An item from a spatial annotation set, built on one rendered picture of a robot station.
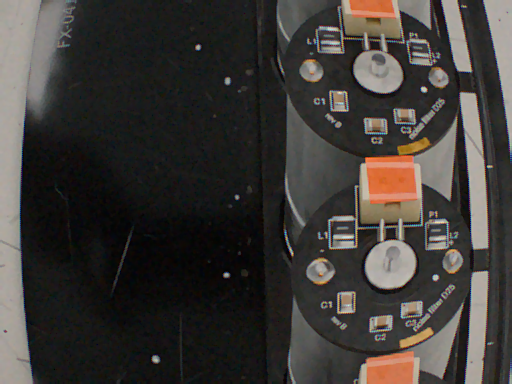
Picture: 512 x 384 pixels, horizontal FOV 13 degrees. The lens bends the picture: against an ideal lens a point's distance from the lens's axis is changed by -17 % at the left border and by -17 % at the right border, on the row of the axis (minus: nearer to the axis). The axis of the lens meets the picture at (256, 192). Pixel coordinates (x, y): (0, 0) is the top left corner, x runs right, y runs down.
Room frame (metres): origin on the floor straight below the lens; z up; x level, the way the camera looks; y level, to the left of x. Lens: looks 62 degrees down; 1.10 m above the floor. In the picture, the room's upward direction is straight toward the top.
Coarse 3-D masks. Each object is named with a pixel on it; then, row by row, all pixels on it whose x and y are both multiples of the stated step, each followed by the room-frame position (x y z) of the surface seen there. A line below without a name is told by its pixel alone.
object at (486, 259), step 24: (480, 0) 0.19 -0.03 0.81; (480, 24) 0.18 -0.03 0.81; (480, 48) 0.18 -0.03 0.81; (480, 72) 0.17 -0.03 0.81; (480, 96) 0.17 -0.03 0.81; (480, 120) 0.16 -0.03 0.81; (504, 120) 0.16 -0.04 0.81; (504, 144) 0.16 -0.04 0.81; (504, 168) 0.15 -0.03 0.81; (504, 192) 0.15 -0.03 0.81; (504, 216) 0.15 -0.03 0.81; (504, 240) 0.14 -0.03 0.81; (480, 264) 0.14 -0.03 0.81; (504, 264) 0.14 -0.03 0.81; (504, 288) 0.14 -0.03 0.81; (504, 312) 0.13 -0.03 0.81; (504, 336) 0.13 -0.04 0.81; (504, 360) 0.12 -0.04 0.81
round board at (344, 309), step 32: (352, 192) 0.15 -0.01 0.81; (320, 224) 0.15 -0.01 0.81; (352, 224) 0.15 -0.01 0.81; (384, 224) 0.15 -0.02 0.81; (416, 224) 0.15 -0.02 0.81; (448, 224) 0.15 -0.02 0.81; (320, 256) 0.14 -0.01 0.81; (352, 256) 0.14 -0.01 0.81; (416, 256) 0.14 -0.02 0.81; (320, 288) 0.14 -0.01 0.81; (352, 288) 0.14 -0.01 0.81; (416, 288) 0.14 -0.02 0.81; (448, 288) 0.14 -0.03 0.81; (320, 320) 0.13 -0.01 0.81; (352, 320) 0.13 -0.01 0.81; (384, 320) 0.13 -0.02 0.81; (416, 320) 0.13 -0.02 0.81; (448, 320) 0.13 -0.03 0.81; (384, 352) 0.13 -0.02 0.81
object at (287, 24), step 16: (288, 0) 0.19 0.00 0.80; (304, 0) 0.19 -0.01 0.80; (320, 0) 0.19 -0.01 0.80; (336, 0) 0.19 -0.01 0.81; (400, 0) 0.19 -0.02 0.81; (416, 0) 0.19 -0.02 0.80; (288, 16) 0.19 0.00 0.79; (304, 16) 0.19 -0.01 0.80; (416, 16) 0.19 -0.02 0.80; (288, 32) 0.19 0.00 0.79
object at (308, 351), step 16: (400, 240) 0.14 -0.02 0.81; (368, 256) 0.14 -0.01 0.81; (384, 256) 0.14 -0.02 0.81; (400, 256) 0.14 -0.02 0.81; (368, 272) 0.14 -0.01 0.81; (384, 272) 0.14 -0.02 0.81; (400, 272) 0.14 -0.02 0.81; (416, 272) 0.14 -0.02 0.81; (384, 288) 0.14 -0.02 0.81; (400, 288) 0.14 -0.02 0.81; (304, 320) 0.14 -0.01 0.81; (304, 336) 0.14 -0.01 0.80; (320, 336) 0.13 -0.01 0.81; (448, 336) 0.13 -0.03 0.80; (304, 352) 0.13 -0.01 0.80; (320, 352) 0.13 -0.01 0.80; (336, 352) 0.13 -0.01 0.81; (352, 352) 0.13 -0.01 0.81; (400, 352) 0.13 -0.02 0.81; (416, 352) 0.13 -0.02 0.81; (432, 352) 0.13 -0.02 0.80; (448, 352) 0.14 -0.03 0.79; (288, 368) 0.14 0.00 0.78; (304, 368) 0.13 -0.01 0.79; (320, 368) 0.13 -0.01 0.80; (336, 368) 0.13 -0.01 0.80; (352, 368) 0.13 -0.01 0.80; (432, 368) 0.13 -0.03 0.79
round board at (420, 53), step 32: (320, 32) 0.17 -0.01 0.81; (416, 32) 0.18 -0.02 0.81; (288, 64) 0.17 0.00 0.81; (320, 64) 0.17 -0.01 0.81; (416, 64) 0.17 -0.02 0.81; (448, 64) 0.17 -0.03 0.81; (288, 96) 0.17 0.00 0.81; (320, 96) 0.16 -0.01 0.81; (352, 96) 0.16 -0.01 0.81; (416, 96) 0.17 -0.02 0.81; (448, 96) 0.17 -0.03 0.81; (320, 128) 0.16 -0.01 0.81; (352, 128) 0.16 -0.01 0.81; (384, 128) 0.16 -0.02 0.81; (416, 128) 0.16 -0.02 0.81; (448, 128) 0.16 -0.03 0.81
